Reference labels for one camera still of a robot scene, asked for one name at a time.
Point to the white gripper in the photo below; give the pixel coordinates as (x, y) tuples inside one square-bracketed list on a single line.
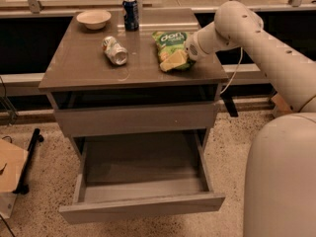
[(192, 50)]

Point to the green rice chip bag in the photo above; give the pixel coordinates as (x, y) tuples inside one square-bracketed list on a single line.
[(168, 42)]

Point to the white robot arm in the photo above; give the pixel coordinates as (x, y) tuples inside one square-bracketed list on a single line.
[(280, 178)]

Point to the grey drawer cabinet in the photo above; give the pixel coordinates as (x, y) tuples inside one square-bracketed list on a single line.
[(80, 76)]

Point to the closed grey top drawer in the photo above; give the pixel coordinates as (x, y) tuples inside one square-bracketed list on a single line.
[(123, 120)]

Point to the open grey middle drawer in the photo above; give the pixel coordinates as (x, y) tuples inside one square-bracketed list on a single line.
[(141, 175)]

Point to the crushed silver soda can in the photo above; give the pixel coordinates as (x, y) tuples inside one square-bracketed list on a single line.
[(114, 51)]

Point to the blue upright soda can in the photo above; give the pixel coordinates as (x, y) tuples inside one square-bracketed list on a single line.
[(131, 18)]

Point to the black table leg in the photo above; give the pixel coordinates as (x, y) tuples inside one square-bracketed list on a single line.
[(229, 105)]

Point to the white ceramic bowl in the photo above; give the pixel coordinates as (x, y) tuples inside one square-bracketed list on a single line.
[(94, 19)]

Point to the brown cardboard box right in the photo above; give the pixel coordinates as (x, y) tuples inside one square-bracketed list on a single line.
[(281, 106)]

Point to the cardboard box left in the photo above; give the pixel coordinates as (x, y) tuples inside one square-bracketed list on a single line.
[(12, 161)]

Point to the black metal stand leg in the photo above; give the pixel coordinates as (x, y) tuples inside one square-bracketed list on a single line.
[(22, 188)]

